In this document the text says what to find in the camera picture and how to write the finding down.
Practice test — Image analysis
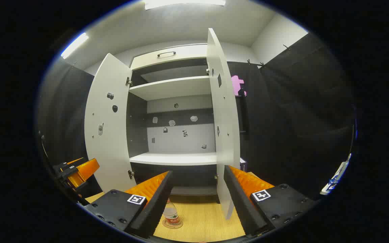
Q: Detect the narrow ceiling light strip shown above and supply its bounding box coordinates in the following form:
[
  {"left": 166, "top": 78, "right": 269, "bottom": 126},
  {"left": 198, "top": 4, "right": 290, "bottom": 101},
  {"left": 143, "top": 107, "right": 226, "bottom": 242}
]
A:
[{"left": 60, "top": 32, "right": 89, "bottom": 59}]

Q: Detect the white cabinet door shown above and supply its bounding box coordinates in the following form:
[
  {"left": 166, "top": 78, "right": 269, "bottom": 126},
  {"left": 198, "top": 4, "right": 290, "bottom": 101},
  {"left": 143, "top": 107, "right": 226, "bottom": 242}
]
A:
[
  {"left": 206, "top": 28, "right": 241, "bottom": 220},
  {"left": 84, "top": 53, "right": 137, "bottom": 193}
]

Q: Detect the wide ceiling light panel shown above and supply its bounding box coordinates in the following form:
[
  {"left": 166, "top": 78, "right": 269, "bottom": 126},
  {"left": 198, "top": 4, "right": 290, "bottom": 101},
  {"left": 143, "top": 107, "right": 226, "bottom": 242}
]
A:
[{"left": 144, "top": 0, "right": 226, "bottom": 10}]

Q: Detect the white side table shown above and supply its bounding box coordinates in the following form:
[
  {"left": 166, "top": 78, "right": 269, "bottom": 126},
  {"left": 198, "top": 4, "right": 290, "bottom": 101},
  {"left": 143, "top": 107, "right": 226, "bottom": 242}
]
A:
[{"left": 320, "top": 154, "right": 352, "bottom": 196}]

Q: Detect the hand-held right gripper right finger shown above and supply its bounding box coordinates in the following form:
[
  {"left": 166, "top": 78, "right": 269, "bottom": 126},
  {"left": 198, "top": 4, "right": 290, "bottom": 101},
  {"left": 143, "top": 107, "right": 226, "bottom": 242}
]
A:
[{"left": 223, "top": 165, "right": 316, "bottom": 237}]

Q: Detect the white cabinet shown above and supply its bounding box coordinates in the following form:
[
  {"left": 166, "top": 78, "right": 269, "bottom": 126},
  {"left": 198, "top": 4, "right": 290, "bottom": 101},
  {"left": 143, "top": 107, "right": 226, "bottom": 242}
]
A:
[{"left": 126, "top": 44, "right": 245, "bottom": 196}]

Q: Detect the black cable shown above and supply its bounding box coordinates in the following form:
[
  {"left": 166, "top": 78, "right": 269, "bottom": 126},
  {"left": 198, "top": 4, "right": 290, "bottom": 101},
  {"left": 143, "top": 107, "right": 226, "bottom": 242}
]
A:
[{"left": 39, "top": 133, "right": 88, "bottom": 206}]

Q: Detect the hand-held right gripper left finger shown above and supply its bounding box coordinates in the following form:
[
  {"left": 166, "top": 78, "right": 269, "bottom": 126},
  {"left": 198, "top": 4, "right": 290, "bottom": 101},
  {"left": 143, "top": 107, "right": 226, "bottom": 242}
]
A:
[{"left": 83, "top": 170, "right": 174, "bottom": 239}]

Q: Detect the round wooden coaster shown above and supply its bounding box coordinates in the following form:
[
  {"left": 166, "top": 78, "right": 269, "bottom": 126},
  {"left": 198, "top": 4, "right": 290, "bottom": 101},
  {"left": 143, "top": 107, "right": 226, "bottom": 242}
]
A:
[{"left": 162, "top": 219, "right": 184, "bottom": 230}]

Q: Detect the clear water bottle red label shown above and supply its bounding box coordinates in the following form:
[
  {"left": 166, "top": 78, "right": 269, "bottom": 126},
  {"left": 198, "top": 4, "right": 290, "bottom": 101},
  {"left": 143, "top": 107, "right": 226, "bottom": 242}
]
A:
[{"left": 162, "top": 198, "right": 182, "bottom": 227}]

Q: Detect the white cabinet shelf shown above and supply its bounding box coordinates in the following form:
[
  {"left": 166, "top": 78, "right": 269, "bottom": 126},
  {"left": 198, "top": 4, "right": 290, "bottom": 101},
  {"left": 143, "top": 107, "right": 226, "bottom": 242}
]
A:
[
  {"left": 129, "top": 152, "right": 218, "bottom": 166},
  {"left": 129, "top": 76, "right": 212, "bottom": 101}
]

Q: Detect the black backdrop cloth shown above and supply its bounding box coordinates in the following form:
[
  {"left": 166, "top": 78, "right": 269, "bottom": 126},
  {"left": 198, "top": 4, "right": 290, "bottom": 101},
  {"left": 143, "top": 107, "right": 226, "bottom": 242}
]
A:
[{"left": 36, "top": 32, "right": 356, "bottom": 201}]

